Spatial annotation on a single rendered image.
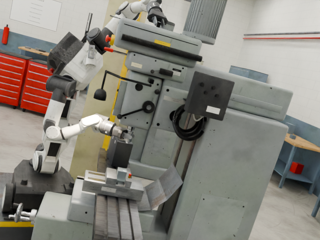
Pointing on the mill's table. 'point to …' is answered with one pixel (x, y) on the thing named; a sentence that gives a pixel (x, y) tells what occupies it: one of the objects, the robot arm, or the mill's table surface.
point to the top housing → (174, 41)
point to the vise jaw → (111, 176)
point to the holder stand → (119, 152)
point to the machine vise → (100, 180)
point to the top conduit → (161, 47)
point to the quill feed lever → (146, 107)
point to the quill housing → (139, 100)
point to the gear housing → (138, 62)
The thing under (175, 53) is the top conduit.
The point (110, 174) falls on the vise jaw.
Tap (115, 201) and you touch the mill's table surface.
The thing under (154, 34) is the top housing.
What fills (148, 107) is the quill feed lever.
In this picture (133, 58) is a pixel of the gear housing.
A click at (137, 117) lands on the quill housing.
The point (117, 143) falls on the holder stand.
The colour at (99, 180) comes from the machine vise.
